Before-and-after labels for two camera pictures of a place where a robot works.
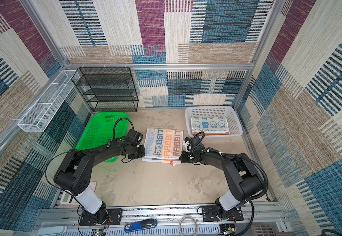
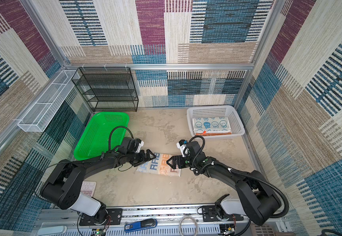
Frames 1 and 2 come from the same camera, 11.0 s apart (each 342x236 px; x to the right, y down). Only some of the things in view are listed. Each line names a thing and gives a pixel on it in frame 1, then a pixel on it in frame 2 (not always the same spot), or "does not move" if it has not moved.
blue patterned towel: (210, 124) does not move
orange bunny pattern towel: (212, 133) does not move
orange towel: (163, 146) -> (159, 165)
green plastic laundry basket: (99, 130) does not move
